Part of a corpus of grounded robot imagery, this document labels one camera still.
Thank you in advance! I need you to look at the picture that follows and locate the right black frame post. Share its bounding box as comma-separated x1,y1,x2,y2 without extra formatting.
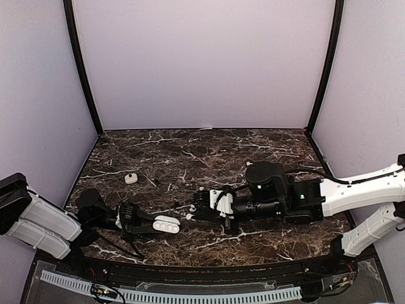
305,0,345,137

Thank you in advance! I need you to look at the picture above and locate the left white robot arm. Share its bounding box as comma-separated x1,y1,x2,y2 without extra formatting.
1,173,180,276

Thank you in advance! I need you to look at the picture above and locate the white slotted cable duct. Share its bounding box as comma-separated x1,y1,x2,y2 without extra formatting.
40,270,302,303

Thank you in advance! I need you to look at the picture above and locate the small white charging case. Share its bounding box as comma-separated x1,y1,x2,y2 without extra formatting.
124,173,138,184

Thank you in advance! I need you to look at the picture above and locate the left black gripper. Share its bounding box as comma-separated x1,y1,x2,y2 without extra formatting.
91,202,165,244

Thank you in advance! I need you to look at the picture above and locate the black front rail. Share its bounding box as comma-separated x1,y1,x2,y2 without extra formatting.
51,255,358,285

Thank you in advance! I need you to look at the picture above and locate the white oval charging case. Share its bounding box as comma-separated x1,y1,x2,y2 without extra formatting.
153,215,180,234

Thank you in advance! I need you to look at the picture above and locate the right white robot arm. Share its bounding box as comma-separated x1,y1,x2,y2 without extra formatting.
186,155,404,275

